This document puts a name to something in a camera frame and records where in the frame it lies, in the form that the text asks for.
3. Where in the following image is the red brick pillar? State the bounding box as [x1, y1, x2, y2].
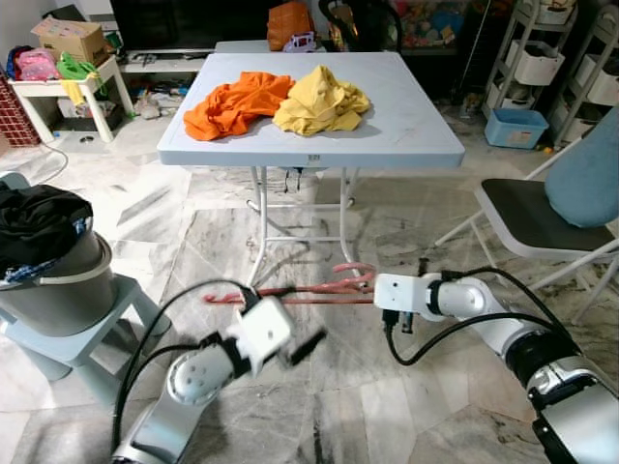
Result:
[0, 77, 43, 149]

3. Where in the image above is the grey laundry basket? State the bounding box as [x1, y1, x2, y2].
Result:
[0, 226, 116, 338]

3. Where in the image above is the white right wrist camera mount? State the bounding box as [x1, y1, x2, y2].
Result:
[373, 273, 434, 323]

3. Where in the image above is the cardboard box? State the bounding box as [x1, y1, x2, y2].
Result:
[30, 16, 116, 68]

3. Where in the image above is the white folding table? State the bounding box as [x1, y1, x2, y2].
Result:
[157, 50, 468, 292]

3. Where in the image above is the pink plastic hanger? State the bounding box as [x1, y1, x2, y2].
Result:
[202, 260, 379, 307]

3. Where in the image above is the white shelf cart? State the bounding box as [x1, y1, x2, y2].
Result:
[486, 0, 582, 113]
[555, 0, 619, 123]

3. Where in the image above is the blue chair cushion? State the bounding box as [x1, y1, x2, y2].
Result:
[544, 107, 619, 230]

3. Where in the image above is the small light grey table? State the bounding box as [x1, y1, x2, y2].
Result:
[214, 39, 291, 55]

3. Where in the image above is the yellow shirt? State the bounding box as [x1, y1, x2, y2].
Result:
[272, 64, 372, 137]

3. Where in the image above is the white side table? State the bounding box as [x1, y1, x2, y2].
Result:
[9, 55, 137, 147]

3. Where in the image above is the orange shirt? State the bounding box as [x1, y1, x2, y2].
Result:
[183, 70, 295, 143]

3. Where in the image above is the pink bag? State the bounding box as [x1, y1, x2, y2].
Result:
[11, 47, 62, 84]

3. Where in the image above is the black garment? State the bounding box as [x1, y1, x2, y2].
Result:
[0, 183, 96, 282]

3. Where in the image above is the orange bag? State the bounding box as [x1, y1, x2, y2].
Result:
[267, 0, 316, 52]

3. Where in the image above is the light blue plastic stool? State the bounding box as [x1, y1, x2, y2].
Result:
[0, 172, 174, 388]

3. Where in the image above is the blue plaid cloth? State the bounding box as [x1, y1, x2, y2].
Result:
[0, 255, 60, 287]

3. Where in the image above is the green cloth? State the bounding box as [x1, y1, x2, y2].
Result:
[54, 49, 103, 84]

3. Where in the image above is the small yellow cloth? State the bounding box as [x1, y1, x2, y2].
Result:
[62, 78, 89, 106]

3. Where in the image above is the black television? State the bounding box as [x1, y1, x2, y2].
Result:
[107, 0, 291, 52]

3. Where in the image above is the low white television bench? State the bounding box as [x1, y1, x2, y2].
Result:
[120, 48, 224, 74]

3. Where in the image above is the purple toy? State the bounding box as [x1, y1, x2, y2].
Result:
[282, 31, 319, 55]

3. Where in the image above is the black bag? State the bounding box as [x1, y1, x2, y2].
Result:
[318, 0, 403, 55]

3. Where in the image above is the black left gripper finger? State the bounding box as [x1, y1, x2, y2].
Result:
[292, 329, 329, 367]

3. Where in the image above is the grey folding chair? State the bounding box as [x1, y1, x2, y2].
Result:
[434, 145, 619, 326]

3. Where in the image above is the blue plastic basket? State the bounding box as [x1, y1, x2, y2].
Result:
[483, 106, 551, 151]

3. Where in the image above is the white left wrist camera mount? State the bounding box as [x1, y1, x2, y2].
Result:
[236, 294, 297, 367]

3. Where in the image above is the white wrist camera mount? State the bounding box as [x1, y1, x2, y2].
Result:
[236, 294, 297, 367]
[373, 273, 434, 323]

